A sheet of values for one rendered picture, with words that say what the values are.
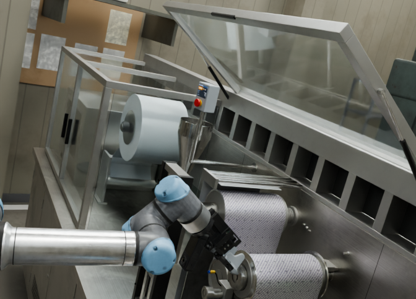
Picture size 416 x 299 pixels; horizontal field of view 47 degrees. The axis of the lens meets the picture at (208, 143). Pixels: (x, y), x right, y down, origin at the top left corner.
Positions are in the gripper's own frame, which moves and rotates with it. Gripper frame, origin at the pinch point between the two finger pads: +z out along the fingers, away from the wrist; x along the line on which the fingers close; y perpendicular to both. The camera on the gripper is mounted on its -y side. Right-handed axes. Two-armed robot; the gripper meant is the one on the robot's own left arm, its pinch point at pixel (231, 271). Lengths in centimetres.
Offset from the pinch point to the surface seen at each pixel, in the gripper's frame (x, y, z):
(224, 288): 2.7, -4.8, 5.2
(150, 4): 349, 107, 11
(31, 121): 338, -45, 22
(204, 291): 4.2, -9.6, 2.2
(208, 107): 52, 33, -17
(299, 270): -4.1, 14.5, 13.9
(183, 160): 70, 15, 3
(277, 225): 18.0, 21.2, 16.0
